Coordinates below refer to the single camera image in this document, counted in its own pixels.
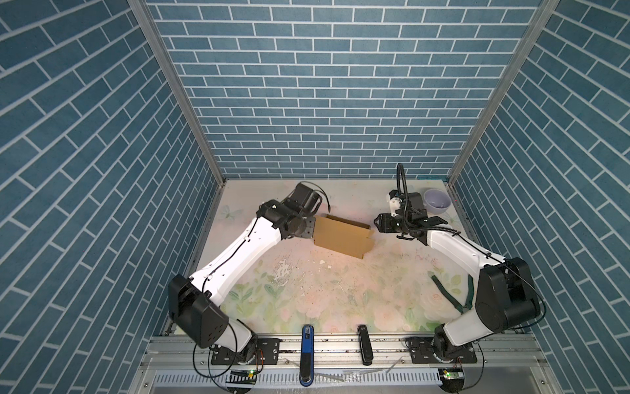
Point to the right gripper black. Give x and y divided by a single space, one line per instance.
384 223

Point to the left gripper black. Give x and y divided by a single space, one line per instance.
310 230

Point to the brown cardboard paper box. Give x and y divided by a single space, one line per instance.
343 236

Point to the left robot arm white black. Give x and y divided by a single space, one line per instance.
194 301

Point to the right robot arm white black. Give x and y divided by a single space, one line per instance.
501 290

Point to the lavender ceramic cup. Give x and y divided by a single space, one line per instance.
436 201

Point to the black handheld stick device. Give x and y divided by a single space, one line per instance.
365 345

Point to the blue black handheld tool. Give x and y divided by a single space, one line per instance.
307 356

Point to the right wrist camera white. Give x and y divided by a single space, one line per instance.
396 203

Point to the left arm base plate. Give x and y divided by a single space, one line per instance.
268 348

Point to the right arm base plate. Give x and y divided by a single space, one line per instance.
425 350

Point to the left circuit board below rail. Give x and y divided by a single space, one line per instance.
241 381

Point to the circuit board below rail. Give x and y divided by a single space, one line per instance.
241 381
452 380

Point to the right circuit board below rail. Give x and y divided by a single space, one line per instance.
452 380

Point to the aluminium front rail frame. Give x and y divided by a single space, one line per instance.
506 363

